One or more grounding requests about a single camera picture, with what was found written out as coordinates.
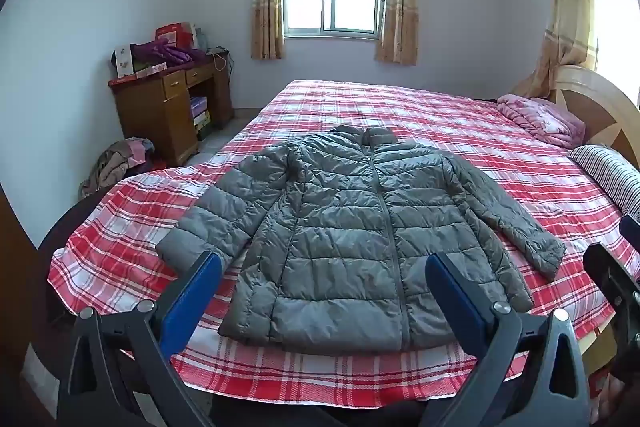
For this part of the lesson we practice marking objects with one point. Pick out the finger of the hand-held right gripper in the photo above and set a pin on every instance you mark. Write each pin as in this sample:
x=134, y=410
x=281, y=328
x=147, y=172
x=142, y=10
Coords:
x=631, y=232
x=612, y=279

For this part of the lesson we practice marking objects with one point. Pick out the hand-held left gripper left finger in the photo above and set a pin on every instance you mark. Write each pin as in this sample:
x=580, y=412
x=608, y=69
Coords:
x=192, y=302

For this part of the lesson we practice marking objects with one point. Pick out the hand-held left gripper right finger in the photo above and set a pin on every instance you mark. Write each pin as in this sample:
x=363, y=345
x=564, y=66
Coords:
x=457, y=297

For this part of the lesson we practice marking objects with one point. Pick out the grey puffer jacket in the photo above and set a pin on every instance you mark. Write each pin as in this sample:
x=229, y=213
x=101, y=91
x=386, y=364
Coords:
x=340, y=227

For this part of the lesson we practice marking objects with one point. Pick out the pile of clothes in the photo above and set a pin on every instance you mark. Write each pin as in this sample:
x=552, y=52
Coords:
x=117, y=162

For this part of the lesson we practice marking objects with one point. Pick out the striped pillow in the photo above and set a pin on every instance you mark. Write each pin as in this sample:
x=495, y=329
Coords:
x=610, y=177

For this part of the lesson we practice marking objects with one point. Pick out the pink quilt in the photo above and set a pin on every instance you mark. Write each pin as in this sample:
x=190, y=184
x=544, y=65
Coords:
x=542, y=117

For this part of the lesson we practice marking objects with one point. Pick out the wooden bed headboard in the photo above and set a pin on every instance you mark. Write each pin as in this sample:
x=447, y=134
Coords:
x=580, y=92

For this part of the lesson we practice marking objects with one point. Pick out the brown wooden door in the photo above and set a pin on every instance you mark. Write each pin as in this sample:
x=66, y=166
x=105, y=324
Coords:
x=15, y=282

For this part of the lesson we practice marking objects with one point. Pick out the cardboard box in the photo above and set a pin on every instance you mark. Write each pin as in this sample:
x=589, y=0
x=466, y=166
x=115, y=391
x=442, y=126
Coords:
x=203, y=123

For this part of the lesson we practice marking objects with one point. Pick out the bed with red plaid sheet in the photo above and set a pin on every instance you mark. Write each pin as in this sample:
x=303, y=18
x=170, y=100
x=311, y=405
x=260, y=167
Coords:
x=400, y=117

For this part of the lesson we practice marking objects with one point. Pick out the wooden desk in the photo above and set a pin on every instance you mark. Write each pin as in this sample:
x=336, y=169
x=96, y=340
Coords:
x=150, y=117

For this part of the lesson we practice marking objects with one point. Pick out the blue patterned box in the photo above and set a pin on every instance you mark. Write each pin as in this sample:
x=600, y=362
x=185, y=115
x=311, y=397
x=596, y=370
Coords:
x=198, y=107

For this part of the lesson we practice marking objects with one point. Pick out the large side window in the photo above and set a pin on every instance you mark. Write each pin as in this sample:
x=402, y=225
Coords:
x=612, y=7

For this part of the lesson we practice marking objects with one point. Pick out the beige tied curtain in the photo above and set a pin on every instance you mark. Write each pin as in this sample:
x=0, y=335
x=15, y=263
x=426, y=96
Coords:
x=570, y=7

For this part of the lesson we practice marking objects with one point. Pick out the flat red box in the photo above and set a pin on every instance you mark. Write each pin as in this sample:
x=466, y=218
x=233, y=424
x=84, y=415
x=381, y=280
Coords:
x=142, y=73

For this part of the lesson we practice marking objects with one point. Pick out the purple cloth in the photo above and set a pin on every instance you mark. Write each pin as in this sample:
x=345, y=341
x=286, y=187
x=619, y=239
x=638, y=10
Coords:
x=167, y=54

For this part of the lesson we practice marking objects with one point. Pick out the white box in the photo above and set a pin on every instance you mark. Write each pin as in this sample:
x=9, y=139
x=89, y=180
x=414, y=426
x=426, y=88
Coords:
x=124, y=62

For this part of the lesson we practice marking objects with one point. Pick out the pale green bag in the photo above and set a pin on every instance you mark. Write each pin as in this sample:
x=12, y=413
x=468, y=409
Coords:
x=201, y=38

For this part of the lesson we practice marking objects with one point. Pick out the red box on desk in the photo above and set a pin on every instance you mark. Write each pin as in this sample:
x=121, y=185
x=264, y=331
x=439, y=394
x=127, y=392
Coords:
x=172, y=34

